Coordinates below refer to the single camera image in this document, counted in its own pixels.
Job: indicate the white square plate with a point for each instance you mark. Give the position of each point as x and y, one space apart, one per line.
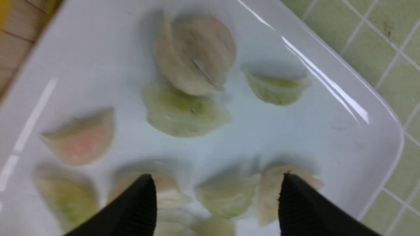
97 54

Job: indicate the pink dumpling on plate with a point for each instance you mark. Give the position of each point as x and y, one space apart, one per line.
82 141

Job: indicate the pale beige dumpling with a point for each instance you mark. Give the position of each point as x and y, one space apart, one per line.
195 54

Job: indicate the green checked tablecloth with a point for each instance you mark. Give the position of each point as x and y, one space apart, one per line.
380 40

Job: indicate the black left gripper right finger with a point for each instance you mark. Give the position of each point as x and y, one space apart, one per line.
303 211

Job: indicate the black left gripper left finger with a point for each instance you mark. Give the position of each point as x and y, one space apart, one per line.
133 213

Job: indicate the small green dumpling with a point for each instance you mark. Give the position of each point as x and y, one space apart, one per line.
277 91

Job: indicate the pale green dumpling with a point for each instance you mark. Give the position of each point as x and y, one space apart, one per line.
178 222

